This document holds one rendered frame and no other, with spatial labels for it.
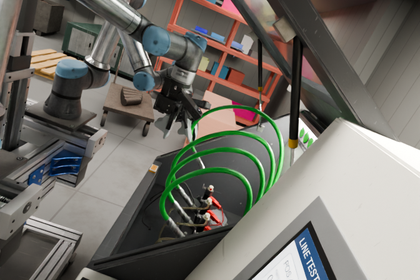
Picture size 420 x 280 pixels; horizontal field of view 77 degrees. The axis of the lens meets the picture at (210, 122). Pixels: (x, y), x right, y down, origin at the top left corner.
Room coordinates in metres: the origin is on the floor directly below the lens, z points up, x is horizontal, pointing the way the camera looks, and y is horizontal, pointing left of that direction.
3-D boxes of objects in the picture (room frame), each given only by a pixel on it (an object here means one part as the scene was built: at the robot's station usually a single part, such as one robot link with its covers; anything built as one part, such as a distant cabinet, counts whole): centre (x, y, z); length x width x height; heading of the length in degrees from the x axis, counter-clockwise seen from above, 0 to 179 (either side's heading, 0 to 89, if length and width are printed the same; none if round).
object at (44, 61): (4.36, 2.91, 0.07); 1.40 x 0.96 x 0.13; 7
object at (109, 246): (0.83, 0.14, 0.87); 0.62 x 0.04 x 0.16; 3
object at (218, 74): (5.44, 0.31, 1.17); 2.48 x 0.66 x 2.33; 96
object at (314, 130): (0.85, -0.36, 1.43); 0.54 x 0.03 x 0.02; 3
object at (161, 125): (0.83, 0.14, 1.26); 0.06 x 0.03 x 0.09; 93
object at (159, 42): (0.78, 0.22, 1.52); 0.11 x 0.11 x 0.08; 48
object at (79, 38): (6.25, 2.72, 0.35); 1.76 x 1.65 x 0.70; 96
